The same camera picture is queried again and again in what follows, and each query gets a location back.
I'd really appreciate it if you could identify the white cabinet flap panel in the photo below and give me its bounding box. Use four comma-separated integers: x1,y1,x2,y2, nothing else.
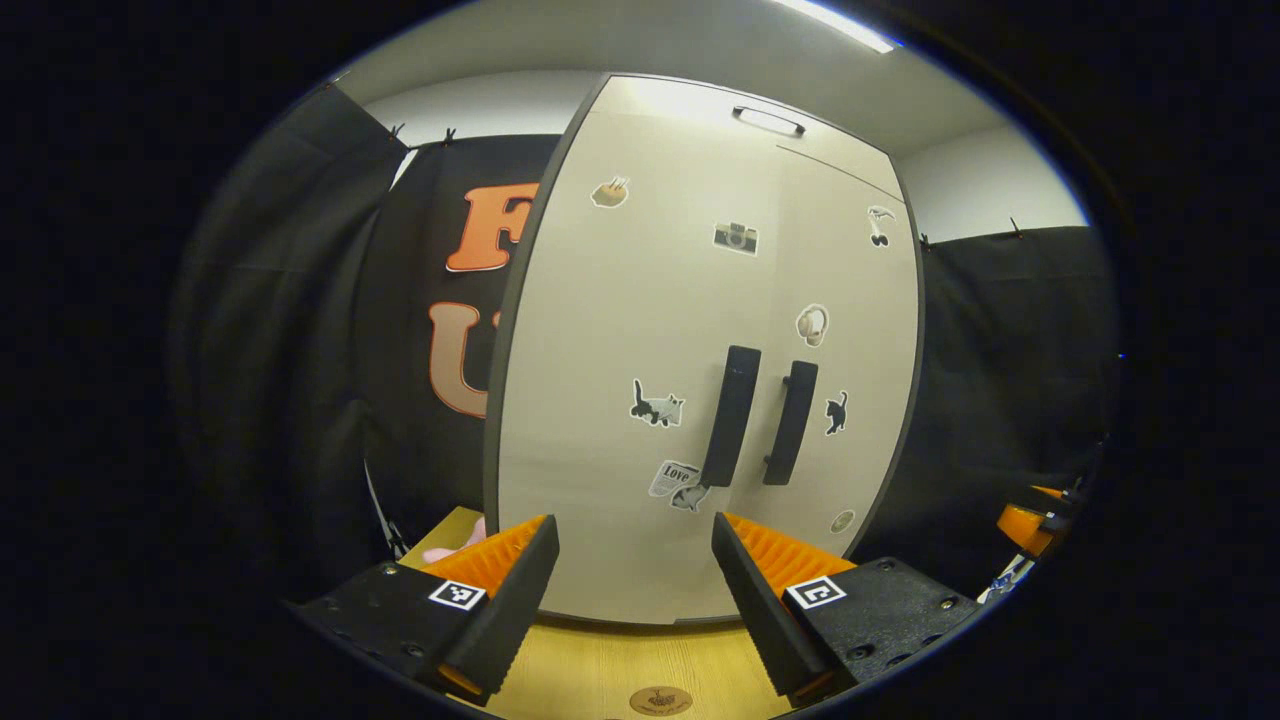
575,72,901,196

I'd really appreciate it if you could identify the black door handle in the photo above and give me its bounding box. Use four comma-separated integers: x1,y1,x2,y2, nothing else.
700,345,763,489
762,360,819,487

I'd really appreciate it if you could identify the black backdrop cloth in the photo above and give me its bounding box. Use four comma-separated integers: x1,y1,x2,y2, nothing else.
165,85,561,601
880,225,1121,591

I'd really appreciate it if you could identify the white cabinet door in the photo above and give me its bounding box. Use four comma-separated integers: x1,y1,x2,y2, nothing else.
745,145,926,623
484,100,776,623

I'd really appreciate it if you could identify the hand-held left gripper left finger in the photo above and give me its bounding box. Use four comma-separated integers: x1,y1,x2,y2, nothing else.
285,514,561,706

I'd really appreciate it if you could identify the white cabinet dark interior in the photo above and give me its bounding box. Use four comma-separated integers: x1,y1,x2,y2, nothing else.
484,72,926,627

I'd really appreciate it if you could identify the round wooden coaster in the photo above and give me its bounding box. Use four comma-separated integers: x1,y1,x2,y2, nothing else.
628,686,694,717

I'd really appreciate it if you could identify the pink soft object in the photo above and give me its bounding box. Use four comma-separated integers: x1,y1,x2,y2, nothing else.
420,517,488,564

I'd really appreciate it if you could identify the white blue patterned strap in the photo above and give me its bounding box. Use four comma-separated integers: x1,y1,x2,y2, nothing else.
980,555,1036,602

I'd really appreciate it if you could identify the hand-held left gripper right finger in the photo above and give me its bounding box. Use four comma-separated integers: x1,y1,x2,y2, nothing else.
712,512,986,706

